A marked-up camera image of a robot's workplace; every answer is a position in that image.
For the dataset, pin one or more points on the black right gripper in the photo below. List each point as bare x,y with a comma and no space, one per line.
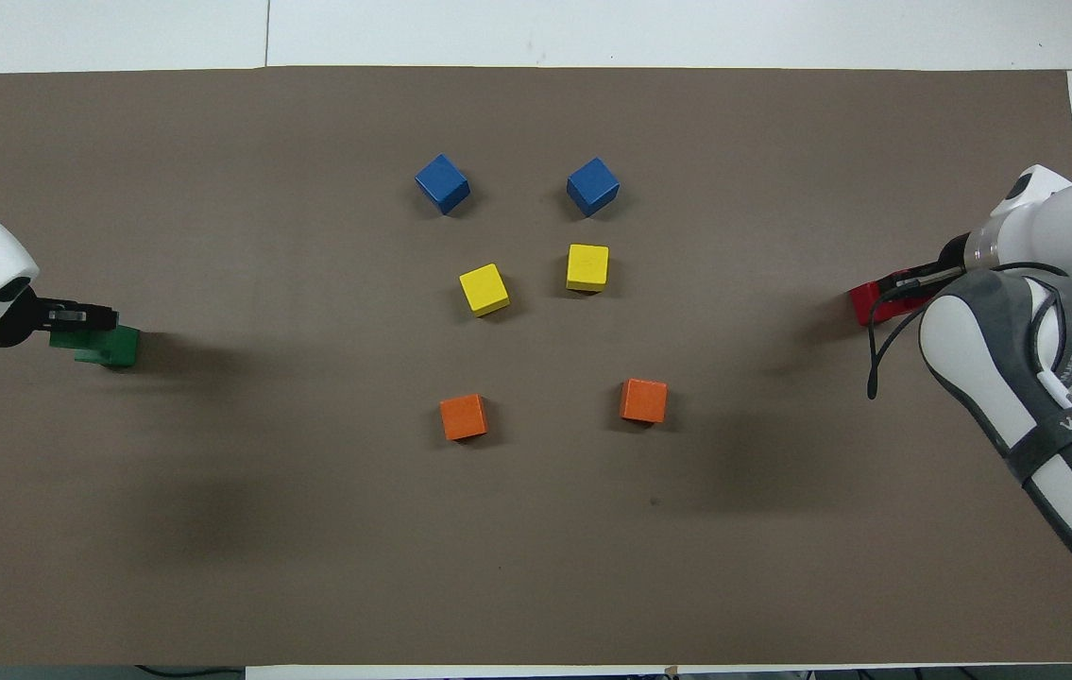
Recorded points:
953,257

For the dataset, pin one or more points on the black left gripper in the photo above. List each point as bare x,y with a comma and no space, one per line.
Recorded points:
25,321

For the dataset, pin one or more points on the green wooden block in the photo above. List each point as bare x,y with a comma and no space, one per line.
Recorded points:
92,354
129,345

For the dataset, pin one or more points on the orange wooden block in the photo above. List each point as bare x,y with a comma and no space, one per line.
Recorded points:
463,416
643,399

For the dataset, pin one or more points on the yellow wooden block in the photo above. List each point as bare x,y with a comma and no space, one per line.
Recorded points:
484,288
587,266

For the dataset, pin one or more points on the blue wooden block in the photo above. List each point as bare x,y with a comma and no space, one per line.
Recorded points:
592,184
442,182

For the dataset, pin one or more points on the brown table mat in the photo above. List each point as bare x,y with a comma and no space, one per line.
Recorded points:
536,529

